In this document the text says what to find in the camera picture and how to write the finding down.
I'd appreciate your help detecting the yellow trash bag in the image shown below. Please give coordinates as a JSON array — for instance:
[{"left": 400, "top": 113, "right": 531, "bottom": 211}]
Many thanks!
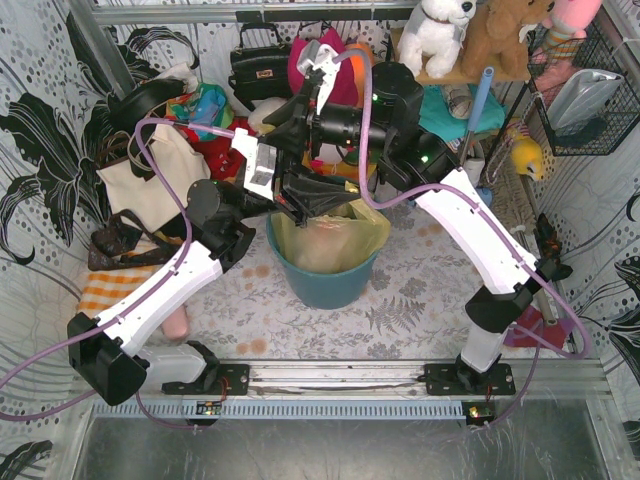
[{"left": 271, "top": 198, "right": 391, "bottom": 274}]

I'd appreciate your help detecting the teal trash bin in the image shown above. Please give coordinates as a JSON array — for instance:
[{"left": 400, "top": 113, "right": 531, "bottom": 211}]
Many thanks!
[{"left": 266, "top": 215, "right": 382, "bottom": 310}]

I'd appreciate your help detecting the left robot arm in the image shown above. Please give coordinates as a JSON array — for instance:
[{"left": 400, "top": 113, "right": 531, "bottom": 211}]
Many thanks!
[{"left": 67, "top": 167, "right": 360, "bottom": 406}]

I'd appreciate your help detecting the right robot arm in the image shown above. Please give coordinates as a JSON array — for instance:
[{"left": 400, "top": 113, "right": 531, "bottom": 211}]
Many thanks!
[{"left": 244, "top": 59, "right": 553, "bottom": 395}]

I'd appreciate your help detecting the magenta fabric bag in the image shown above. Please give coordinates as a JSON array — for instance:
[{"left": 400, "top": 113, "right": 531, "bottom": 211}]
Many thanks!
[{"left": 287, "top": 27, "right": 361, "bottom": 109}]

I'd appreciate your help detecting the colourful printed bag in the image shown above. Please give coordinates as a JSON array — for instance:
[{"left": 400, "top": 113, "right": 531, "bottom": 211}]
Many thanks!
[{"left": 165, "top": 83, "right": 234, "bottom": 128}]

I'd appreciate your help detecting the cream canvas tote bag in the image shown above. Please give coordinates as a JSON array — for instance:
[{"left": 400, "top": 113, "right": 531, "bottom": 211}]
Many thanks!
[{"left": 95, "top": 122, "right": 212, "bottom": 234}]

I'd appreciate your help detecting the brown leather bag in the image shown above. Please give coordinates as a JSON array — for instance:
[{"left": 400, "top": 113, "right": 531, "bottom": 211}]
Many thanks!
[{"left": 88, "top": 209, "right": 179, "bottom": 271}]

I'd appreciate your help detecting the cream plush bear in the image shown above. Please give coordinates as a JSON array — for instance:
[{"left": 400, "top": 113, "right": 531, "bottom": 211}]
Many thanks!
[{"left": 248, "top": 97, "right": 286, "bottom": 136}]

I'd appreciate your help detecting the rainbow striped cloth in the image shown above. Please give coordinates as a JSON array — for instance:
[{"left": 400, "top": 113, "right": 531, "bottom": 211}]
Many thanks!
[{"left": 302, "top": 145, "right": 359, "bottom": 183}]

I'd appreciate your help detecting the black leather handbag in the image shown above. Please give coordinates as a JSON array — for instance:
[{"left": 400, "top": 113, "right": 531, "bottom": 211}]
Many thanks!
[{"left": 228, "top": 22, "right": 293, "bottom": 111}]

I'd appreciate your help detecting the red garment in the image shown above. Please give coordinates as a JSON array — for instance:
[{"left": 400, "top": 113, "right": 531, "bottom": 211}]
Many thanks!
[{"left": 186, "top": 129, "right": 245, "bottom": 181}]

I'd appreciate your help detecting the orange plush toy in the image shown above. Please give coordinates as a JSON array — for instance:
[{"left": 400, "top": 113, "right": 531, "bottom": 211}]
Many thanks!
[{"left": 346, "top": 43, "right": 374, "bottom": 103}]

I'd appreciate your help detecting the teal folded cloth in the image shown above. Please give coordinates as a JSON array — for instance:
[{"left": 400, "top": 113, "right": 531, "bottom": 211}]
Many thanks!
[{"left": 419, "top": 85, "right": 506, "bottom": 142}]

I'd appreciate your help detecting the white plush dog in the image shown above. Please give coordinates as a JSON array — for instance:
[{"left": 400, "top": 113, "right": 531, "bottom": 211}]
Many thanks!
[{"left": 398, "top": 0, "right": 477, "bottom": 79}]

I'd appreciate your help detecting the pink cylindrical plush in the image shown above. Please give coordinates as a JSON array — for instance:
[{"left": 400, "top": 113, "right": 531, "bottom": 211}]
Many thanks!
[{"left": 161, "top": 305, "right": 190, "bottom": 341}]

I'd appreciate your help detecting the blue floor sweeper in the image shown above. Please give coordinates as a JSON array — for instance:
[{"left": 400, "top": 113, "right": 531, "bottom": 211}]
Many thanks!
[{"left": 458, "top": 66, "right": 495, "bottom": 189}]

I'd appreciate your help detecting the brown teddy bear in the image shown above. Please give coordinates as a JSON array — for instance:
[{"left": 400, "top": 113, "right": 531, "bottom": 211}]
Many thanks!
[{"left": 461, "top": 0, "right": 555, "bottom": 78}]

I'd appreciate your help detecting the orange checkered cloth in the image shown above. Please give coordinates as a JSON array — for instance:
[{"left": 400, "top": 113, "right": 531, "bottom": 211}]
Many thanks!
[{"left": 77, "top": 266, "right": 158, "bottom": 318}]

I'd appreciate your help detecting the black metal shelf rack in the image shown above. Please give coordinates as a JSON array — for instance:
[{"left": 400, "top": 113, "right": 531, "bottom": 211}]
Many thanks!
[{"left": 416, "top": 52, "right": 531, "bottom": 145}]

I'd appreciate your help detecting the purple orange sock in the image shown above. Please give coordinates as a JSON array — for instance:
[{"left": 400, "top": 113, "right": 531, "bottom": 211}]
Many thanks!
[{"left": 504, "top": 306, "right": 574, "bottom": 351}]

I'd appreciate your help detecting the silver foil pouch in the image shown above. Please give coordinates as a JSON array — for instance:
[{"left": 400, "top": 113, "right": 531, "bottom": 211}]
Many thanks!
[{"left": 547, "top": 69, "right": 625, "bottom": 130}]

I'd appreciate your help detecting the pink plush toy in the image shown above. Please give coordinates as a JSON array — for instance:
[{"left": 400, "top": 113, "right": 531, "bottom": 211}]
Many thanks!
[{"left": 540, "top": 0, "right": 602, "bottom": 58}]

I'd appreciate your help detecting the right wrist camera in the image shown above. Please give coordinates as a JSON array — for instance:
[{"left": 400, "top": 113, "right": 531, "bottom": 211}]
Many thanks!
[{"left": 295, "top": 40, "right": 349, "bottom": 116}]

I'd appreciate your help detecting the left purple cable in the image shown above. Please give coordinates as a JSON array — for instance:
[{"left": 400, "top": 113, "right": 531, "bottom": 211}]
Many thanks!
[{"left": 0, "top": 117, "right": 236, "bottom": 434}]

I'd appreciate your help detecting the purple cable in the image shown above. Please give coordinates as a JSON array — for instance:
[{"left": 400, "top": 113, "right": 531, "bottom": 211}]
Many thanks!
[
  {"left": 332, "top": 48, "right": 591, "bottom": 431},
  {"left": 0, "top": 117, "right": 236, "bottom": 434}
]

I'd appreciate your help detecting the black wire basket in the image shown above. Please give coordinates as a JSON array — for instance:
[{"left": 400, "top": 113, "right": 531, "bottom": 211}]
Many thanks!
[{"left": 528, "top": 24, "right": 639, "bottom": 156}]

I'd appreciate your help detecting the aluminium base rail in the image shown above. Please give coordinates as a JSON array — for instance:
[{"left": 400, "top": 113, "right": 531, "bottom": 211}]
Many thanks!
[{"left": 74, "top": 357, "right": 614, "bottom": 401}]

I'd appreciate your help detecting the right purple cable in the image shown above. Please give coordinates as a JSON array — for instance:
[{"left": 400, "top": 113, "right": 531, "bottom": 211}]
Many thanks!
[{"left": 332, "top": 48, "right": 591, "bottom": 431}]

